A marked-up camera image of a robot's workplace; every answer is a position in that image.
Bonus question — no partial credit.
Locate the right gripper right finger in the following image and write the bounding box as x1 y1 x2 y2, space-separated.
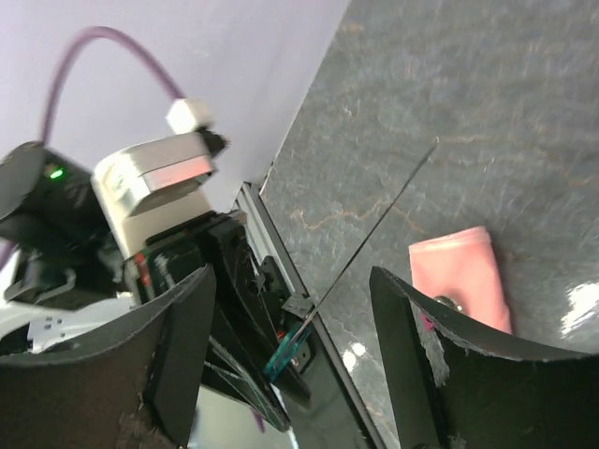
369 267 598 448

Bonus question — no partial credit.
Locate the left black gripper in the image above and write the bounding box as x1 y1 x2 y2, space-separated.
124 210 311 430

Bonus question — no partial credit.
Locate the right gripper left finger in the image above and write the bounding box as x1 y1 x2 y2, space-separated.
1 265 216 448

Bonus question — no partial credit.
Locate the green handled knife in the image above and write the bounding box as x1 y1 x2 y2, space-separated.
263 136 440 383

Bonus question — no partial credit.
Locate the spoon with wooden handle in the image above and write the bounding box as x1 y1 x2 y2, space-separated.
433 296 465 313

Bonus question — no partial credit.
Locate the light pink satin napkin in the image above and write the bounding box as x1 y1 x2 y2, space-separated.
409 226 512 334

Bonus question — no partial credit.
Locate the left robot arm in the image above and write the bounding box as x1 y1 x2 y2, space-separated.
1 142 311 430

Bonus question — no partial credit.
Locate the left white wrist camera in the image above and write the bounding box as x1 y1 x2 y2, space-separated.
92 98 227 259

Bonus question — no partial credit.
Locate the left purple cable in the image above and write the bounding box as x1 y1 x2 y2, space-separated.
0 25 186 268

